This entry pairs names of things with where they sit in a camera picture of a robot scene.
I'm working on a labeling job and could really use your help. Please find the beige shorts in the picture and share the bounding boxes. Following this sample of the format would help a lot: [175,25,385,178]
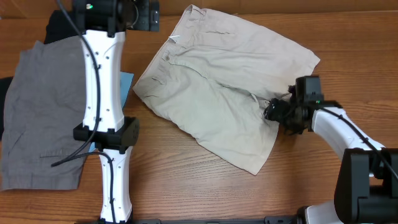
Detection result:
[133,5,320,175]

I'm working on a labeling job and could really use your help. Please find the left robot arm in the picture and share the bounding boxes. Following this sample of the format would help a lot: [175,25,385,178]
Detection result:
[73,0,160,223]

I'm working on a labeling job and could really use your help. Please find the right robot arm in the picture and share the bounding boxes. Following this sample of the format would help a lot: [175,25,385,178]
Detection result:
[264,76,397,224]

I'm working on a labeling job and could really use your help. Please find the light blue garment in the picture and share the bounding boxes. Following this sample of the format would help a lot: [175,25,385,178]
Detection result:
[88,71,135,153]

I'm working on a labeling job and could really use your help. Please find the black garment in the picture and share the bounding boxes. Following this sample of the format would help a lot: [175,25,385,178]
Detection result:
[1,10,77,136]

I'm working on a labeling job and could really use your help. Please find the grey shorts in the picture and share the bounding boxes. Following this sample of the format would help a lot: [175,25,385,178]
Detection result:
[1,37,86,190]

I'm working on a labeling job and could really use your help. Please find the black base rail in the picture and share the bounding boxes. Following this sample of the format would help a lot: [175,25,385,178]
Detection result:
[132,215,304,224]

